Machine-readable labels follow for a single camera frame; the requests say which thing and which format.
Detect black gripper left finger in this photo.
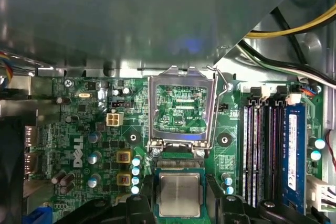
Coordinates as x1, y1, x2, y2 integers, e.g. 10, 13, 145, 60
76, 175, 158, 224

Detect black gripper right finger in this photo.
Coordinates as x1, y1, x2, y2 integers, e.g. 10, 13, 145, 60
206, 173, 327, 224

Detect silver CPU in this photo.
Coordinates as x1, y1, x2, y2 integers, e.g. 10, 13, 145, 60
153, 167, 206, 219

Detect wire locking lever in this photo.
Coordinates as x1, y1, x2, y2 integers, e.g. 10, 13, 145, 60
206, 64, 232, 151

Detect metal socket cover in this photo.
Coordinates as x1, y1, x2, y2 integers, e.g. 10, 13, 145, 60
147, 65, 219, 154

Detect black RAM slot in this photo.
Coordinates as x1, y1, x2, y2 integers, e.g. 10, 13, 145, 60
262, 87, 275, 204
272, 86, 288, 204
243, 86, 264, 208

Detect green motherboard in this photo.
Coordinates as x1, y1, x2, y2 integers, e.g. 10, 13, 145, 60
34, 76, 327, 224

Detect blue RAM stick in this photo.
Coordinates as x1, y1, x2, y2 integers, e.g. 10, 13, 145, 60
283, 103, 307, 209

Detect white four pin connector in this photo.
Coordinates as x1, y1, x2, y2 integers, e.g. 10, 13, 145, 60
106, 112, 124, 128

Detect blue VGA port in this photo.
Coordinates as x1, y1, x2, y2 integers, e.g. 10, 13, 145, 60
22, 206, 54, 224

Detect black case fan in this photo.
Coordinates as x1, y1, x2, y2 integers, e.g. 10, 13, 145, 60
0, 115, 27, 224

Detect grey power supply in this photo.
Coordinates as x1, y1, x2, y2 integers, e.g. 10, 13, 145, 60
0, 0, 316, 71

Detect white wire connector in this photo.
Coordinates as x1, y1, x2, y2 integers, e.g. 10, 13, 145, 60
306, 175, 336, 213

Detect black white wire bundle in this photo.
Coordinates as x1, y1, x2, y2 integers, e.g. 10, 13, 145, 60
238, 39, 336, 89

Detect yellow wire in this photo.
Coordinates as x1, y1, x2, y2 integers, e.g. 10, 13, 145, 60
246, 5, 336, 40

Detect coloured fan wires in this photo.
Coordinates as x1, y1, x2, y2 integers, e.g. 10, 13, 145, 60
0, 50, 14, 83

